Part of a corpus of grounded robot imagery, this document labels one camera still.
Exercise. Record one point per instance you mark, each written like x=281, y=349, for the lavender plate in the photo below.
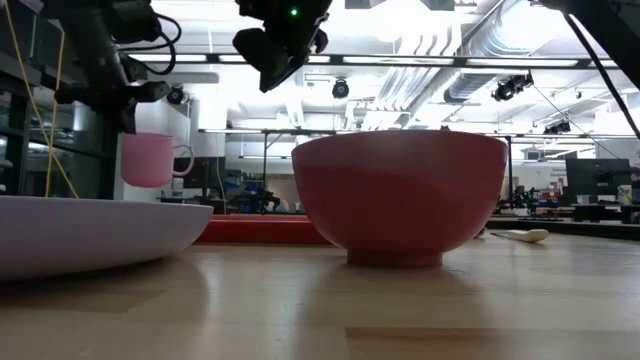
x=100, y=235

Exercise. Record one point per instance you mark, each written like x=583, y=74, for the red plastic bowl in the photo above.
x=400, y=200

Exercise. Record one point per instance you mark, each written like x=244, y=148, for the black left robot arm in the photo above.
x=90, y=20

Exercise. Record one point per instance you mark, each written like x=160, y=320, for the red plastic tray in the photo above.
x=260, y=231

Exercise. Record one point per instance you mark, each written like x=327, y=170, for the black ceiling spotlight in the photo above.
x=175, y=94
x=507, y=89
x=340, y=88
x=559, y=128

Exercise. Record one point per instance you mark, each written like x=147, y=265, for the white container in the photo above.
x=177, y=186

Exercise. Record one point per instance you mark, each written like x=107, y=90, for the black computer monitor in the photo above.
x=597, y=177
x=200, y=172

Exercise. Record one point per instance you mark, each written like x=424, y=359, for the long ceiling light strip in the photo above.
x=400, y=60

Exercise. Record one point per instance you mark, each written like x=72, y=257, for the cluttered background workbench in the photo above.
x=530, y=205

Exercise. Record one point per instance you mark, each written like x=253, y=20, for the black background desk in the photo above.
x=600, y=210

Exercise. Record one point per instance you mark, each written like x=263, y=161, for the black background rig frame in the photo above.
x=265, y=160

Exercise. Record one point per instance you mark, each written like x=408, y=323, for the silver ventilation duct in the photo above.
x=470, y=85

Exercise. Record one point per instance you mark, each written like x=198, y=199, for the black aluminium table frame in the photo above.
x=590, y=230

